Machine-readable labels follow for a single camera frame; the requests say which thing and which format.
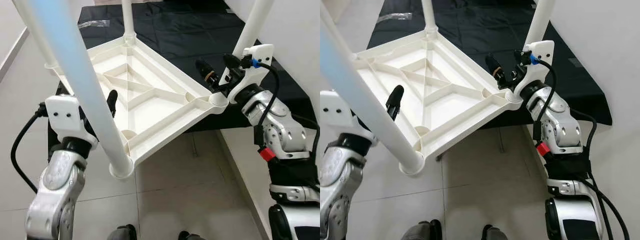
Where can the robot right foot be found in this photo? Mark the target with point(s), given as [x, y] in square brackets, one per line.
[187, 236]
[492, 235]

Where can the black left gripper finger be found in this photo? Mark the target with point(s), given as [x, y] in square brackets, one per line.
[395, 102]
[112, 102]

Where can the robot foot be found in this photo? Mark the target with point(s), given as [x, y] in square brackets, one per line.
[187, 236]
[122, 233]
[492, 235]
[422, 233]

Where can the black table cloth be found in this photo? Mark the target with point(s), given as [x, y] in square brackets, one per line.
[480, 25]
[200, 30]

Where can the grey tape strip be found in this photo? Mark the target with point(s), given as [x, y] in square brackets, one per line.
[575, 62]

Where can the white plastic children table top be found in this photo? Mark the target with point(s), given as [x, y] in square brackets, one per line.
[460, 95]
[160, 100]

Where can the grey metal table leg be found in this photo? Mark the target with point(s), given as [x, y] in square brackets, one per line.
[195, 145]
[501, 145]

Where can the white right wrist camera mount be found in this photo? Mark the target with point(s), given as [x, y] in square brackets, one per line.
[537, 65]
[255, 70]

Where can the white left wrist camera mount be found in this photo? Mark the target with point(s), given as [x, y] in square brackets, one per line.
[62, 117]
[335, 112]

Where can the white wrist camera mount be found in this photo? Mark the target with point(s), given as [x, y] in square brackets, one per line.
[537, 65]
[62, 117]
[255, 70]
[335, 112]

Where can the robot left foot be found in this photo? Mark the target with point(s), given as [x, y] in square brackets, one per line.
[422, 233]
[122, 233]

